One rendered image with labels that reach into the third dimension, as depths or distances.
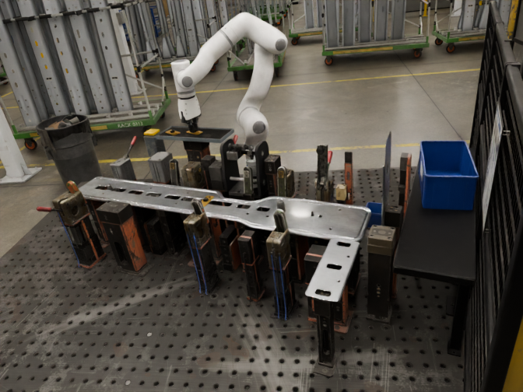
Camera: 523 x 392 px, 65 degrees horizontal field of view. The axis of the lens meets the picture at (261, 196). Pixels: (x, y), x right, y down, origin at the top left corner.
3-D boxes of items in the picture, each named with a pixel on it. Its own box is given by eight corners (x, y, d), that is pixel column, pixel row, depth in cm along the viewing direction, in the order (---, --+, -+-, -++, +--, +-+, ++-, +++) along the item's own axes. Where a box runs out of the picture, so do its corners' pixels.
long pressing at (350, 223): (64, 199, 192) (62, 196, 192) (97, 177, 210) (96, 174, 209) (360, 245, 137) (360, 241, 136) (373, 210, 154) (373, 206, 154)
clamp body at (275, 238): (268, 318, 152) (257, 242, 135) (279, 296, 161) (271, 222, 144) (291, 323, 149) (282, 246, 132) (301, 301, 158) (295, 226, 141)
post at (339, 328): (328, 330, 144) (324, 265, 130) (336, 308, 152) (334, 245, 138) (346, 334, 141) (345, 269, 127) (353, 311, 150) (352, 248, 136)
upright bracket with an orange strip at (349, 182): (345, 258, 176) (344, 152, 152) (346, 256, 177) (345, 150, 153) (352, 259, 175) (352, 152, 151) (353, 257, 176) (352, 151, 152)
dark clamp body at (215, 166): (215, 239, 201) (201, 169, 182) (228, 224, 211) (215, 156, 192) (234, 242, 197) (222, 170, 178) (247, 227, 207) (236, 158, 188)
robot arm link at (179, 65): (196, 90, 187) (192, 85, 195) (191, 61, 181) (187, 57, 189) (178, 93, 186) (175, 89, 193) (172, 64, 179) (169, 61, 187)
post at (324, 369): (312, 372, 130) (307, 305, 116) (322, 345, 138) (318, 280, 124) (332, 378, 127) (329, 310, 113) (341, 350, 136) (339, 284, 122)
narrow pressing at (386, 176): (380, 236, 138) (384, 141, 121) (386, 218, 147) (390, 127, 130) (382, 236, 138) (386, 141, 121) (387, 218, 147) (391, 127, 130)
